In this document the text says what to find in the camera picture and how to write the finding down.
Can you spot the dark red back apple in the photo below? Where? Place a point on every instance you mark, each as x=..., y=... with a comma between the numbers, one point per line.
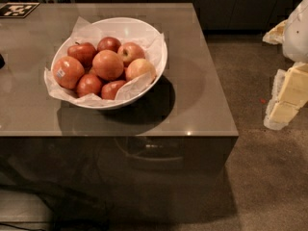
x=108, y=43

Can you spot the pale yellow-red right apple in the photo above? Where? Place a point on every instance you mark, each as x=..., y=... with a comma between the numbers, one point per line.
x=139, y=67

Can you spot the red front centre apple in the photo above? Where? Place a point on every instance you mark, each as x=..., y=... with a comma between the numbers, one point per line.
x=110, y=90

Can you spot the white paper liner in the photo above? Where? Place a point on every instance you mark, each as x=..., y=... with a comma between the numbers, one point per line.
x=86, y=34

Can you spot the grey coffee table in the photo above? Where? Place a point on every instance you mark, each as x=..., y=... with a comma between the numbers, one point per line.
x=155, y=160

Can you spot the large orange-red apple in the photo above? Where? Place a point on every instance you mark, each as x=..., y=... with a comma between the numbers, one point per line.
x=107, y=65

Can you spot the white bowl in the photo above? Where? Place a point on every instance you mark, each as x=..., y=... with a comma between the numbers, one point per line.
x=128, y=28

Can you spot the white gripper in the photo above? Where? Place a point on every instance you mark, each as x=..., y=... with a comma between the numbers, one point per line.
x=296, y=36

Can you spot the apple with sticker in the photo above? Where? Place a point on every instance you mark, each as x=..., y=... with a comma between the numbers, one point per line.
x=67, y=71

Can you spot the black white fiducial marker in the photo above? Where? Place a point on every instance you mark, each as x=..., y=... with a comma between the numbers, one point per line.
x=17, y=9

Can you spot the red-yellow back right apple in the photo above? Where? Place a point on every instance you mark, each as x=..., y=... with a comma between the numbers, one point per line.
x=129, y=52

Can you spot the black object at table edge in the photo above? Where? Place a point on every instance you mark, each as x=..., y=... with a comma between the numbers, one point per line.
x=2, y=61

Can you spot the dark red apple with stem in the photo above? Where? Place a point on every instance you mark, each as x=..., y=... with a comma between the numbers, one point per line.
x=83, y=52

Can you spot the red front left apple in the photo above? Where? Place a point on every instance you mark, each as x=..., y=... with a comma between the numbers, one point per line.
x=88, y=84

